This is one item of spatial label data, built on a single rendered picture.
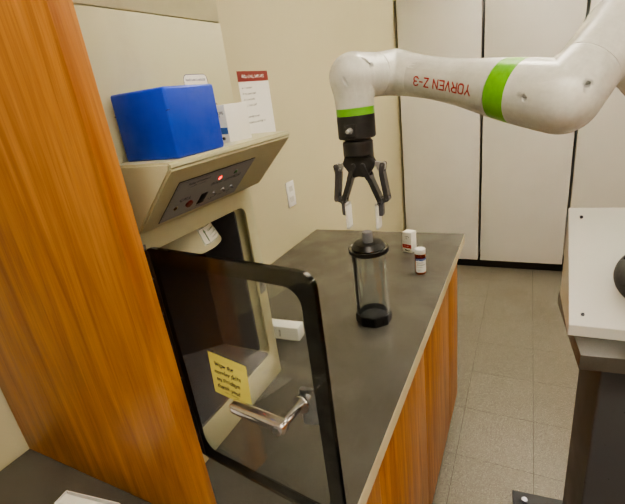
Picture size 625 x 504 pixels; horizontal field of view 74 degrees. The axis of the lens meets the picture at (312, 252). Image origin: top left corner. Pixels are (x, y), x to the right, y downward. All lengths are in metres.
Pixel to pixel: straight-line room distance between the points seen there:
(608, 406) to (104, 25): 1.31
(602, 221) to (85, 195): 1.17
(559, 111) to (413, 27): 2.85
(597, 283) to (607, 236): 0.13
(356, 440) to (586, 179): 3.02
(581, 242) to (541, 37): 2.39
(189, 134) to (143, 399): 0.38
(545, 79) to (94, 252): 0.74
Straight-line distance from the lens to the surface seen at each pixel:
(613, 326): 1.22
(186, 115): 0.61
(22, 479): 1.08
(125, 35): 0.71
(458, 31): 3.55
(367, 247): 1.09
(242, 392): 0.64
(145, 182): 0.60
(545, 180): 3.60
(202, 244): 0.81
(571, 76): 0.83
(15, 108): 0.62
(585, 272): 1.25
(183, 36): 0.80
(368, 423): 0.91
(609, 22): 0.91
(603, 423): 1.36
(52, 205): 0.62
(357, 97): 1.02
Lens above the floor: 1.57
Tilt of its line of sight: 21 degrees down
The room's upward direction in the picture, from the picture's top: 8 degrees counter-clockwise
